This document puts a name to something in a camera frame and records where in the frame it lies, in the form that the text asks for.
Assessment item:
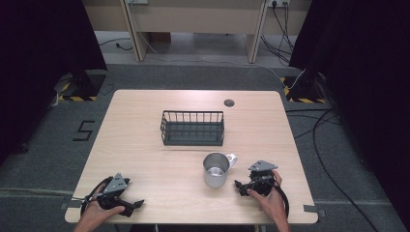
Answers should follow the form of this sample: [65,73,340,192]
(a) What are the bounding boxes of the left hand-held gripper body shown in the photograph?
[95,172,132,211]

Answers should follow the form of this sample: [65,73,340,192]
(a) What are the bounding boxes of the beige wooden desk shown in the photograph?
[81,0,313,65]

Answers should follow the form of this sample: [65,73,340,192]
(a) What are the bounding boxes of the bundle of black power cables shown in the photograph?
[259,2,296,68]

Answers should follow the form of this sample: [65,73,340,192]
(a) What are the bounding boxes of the person's left hand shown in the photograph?
[84,196,127,225]

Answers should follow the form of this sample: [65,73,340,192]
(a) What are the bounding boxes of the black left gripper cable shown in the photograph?
[79,175,114,217]

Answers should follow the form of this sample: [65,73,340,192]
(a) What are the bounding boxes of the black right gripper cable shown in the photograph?
[274,184,291,218]

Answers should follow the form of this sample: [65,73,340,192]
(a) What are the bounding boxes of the thin black floor cable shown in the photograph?
[98,37,134,52]

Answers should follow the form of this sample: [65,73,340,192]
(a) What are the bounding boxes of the black floor cables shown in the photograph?
[284,107,381,232]

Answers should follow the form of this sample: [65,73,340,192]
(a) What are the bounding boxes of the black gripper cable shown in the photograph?
[274,184,291,218]
[79,175,114,217]

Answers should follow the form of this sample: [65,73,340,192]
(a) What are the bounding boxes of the metal cup with handle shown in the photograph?
[202,152,239,189]

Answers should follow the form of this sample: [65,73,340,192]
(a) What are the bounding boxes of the white power strip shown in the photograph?
[267,0,291,9]

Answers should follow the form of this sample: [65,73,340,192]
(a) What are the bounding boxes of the black stand base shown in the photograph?
[60,69,108,99]
[282,71,327,104]

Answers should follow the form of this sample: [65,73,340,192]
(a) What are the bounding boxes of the black curtain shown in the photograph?
[289,0,410,224]
[0,0,108,166]

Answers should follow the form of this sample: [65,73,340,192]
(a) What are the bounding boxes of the grey tape strip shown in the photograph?
[59,194,86,211]
[302,204,327,218]

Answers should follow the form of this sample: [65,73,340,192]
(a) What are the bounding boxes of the black wire basket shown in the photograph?
[160,109,226,147]

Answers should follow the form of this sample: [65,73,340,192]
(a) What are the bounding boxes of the person's right hand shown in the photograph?
[247,169,288,220]

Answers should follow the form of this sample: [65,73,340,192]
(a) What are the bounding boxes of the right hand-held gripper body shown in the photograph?
[247,159,279,197]

